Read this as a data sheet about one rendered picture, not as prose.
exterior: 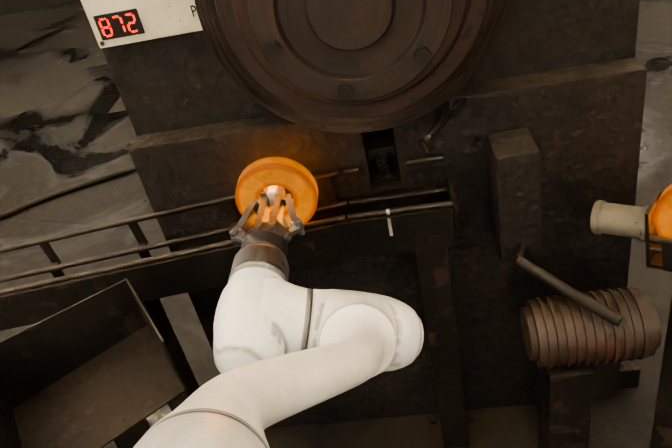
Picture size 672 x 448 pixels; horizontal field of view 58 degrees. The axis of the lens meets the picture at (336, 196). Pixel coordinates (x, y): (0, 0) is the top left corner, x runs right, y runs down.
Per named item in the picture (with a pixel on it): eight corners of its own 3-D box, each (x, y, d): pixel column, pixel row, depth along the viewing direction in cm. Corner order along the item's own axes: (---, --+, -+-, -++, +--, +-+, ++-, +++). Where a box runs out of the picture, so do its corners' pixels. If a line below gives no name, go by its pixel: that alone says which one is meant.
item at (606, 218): (602, 221, 111) (599, 193, 108) (656, 228, 105) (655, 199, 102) (591, 240, 107) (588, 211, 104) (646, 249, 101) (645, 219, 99)
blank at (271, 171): (224, 165, 113) (221, 175, 110) (305, 147, 110) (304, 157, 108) (253, 229, 122) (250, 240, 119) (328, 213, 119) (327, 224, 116)
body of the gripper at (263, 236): (242, 282, 100) (250, 245, 107) (293, 276, 99) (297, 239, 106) (229, 248, 95) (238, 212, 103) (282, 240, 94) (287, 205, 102)
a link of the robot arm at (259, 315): (221, 309, 95) (305, 318, 96) (201, 393, 82) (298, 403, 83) (223, 257, 89) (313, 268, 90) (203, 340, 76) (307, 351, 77)
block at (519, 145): (490, 232, 126) (483, 129, 113) (530, 227, 125) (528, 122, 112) (500, 265, 117) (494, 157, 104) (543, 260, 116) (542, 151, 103)
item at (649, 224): (658, 242, 107) (656, 189, 102) (661, 242, 107) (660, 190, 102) (646, 267, 103) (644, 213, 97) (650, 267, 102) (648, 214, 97)
